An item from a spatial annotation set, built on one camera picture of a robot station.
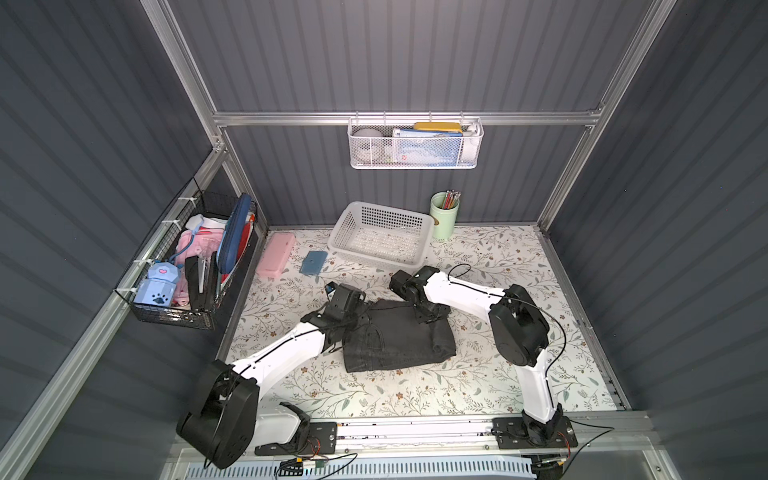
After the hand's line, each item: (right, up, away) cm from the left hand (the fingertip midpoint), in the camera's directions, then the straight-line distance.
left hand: (365, 313), depth 87 cm
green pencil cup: (+28, +31, +25) cm, 48 cm away
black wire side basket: (-45, +30, -5) cm, 55 cm away
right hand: (+23, -1, +5) cm, 23 cm away
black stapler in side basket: (-35, +13, -21) cm, 43 cm away
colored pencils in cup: (+29, +37, +21) cm, 52 cm away
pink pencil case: (-35, +17, +23) cm, 45 cm away
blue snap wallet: (-21, +14, +21) cm, 33 cm away
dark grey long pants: (+8, -7, +2) cm, 11 cm away
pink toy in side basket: (-41, +20, -13) cm, 47 cm away
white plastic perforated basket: (+6, +24, +30) cm, 38 cm away
